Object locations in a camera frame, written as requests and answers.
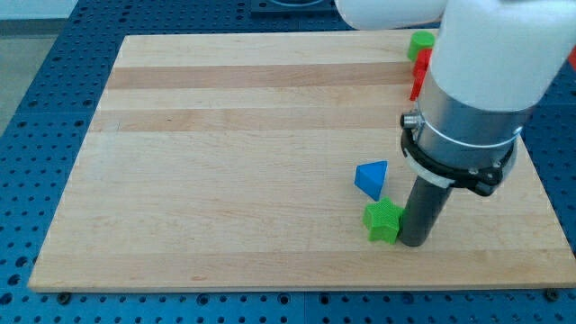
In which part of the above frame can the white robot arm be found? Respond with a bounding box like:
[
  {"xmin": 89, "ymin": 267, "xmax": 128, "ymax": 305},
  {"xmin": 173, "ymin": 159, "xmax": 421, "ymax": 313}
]
[{"xmin": 336, "ymin": 0, "xmax": 575, "ymax": 247}]

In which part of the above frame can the wooden board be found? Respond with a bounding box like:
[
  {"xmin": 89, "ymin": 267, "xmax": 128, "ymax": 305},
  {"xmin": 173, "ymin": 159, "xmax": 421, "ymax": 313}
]
[{"xmin": 28, "ymin": 30, "xmax": 575, "ymax": 293}]

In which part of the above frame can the red block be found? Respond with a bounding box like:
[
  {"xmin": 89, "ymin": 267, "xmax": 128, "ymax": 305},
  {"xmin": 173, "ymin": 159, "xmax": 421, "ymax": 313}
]
[{"xmin": 409, "ymin": 49, "xmax": 433, "ymax": 101}]

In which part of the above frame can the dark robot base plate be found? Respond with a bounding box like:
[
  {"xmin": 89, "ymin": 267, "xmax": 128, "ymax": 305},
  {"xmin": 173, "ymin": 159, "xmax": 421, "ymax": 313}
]
[{"xmin": 248, "ymin": 0, "xmax": 338, "ymax": 17}]

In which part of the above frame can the green star block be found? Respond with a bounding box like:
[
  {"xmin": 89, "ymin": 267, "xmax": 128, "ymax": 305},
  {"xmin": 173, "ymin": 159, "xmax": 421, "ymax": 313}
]
[{"xmin": 362, "ymin": 197, "xmax": 404, "ymax": 245}]

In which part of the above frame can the blue triangular block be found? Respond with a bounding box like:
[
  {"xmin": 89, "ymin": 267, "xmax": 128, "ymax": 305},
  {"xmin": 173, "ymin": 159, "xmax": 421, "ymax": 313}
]
[{"xmin": 354, "ymin": 160, "xmax": 388, "ymax": 201}]

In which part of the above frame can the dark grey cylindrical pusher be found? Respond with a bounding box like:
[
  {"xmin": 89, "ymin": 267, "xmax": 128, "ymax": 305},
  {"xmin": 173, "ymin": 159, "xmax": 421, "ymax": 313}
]
[{"xmin": 399, "ymin": 176, "xmax": 453, "ymax": 247}]

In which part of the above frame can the green cylinder block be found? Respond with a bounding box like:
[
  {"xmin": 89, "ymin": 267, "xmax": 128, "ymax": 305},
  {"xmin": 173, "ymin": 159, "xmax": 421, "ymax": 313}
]
[{"xmin": 407, "ymin": 31, "xmax": 436, "ymax": 62}]

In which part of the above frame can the silver cylindrical wrist flange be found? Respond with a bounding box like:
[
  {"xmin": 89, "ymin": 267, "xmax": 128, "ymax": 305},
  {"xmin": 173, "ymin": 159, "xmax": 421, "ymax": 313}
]
[{"xmin": 400, "ymin": 72, "xmax": 531, "ymax": 196}]

